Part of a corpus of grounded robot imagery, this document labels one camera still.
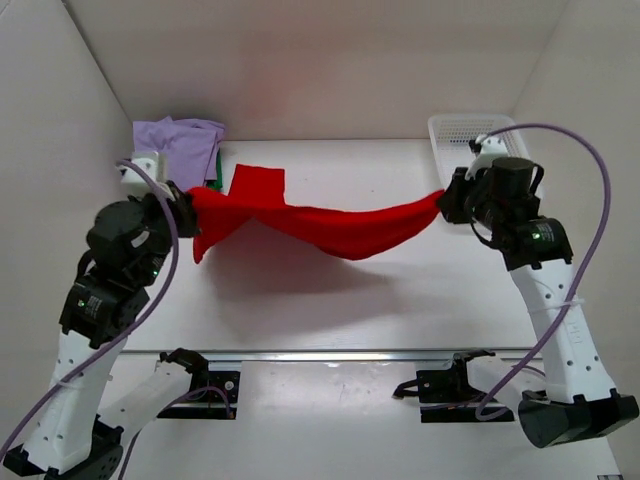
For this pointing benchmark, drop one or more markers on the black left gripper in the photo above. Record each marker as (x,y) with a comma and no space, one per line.
(192,218)

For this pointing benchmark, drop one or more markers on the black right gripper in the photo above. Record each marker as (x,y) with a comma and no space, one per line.
(449,200)

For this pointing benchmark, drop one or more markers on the red t-shirt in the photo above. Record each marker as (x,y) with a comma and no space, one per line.
(258,193)

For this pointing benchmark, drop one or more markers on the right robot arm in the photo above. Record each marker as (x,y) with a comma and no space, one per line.
(561,393)

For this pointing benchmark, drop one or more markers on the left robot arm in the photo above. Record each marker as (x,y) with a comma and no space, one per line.
(74,436)

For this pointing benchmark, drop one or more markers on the lilac folded t-shirt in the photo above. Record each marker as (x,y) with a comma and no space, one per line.
(189,146)

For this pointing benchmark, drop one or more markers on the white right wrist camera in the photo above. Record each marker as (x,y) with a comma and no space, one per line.
(486,149)

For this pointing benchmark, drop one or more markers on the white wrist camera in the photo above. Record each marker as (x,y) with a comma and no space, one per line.
(154,165)
(486,149)

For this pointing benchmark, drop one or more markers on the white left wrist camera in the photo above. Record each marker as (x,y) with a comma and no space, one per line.
(154,165)

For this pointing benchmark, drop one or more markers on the aluminium table rail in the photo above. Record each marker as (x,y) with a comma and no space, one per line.
(330,355)

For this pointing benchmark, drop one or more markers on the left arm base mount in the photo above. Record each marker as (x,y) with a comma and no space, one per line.
(212,393)

